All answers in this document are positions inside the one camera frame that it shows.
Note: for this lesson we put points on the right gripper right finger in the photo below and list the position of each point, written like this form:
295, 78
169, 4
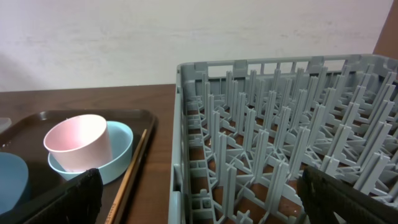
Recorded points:
324, 197

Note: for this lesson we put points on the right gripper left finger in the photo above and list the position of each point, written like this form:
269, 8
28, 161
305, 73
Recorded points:
76, 201

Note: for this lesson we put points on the pink cup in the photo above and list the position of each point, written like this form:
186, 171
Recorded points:
80, 143

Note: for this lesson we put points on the dark blue plate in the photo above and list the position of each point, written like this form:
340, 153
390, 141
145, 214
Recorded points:
15, 184

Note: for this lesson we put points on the grey dishwasher rack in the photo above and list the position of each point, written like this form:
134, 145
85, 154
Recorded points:
244, 130

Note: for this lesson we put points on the wooden chopstick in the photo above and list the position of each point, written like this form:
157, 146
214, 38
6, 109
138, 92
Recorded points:
119, 196

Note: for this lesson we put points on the light blue bowl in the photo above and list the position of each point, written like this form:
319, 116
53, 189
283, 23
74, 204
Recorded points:
121, 138

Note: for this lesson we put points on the brown serving tray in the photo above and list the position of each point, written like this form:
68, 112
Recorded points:
25, 139

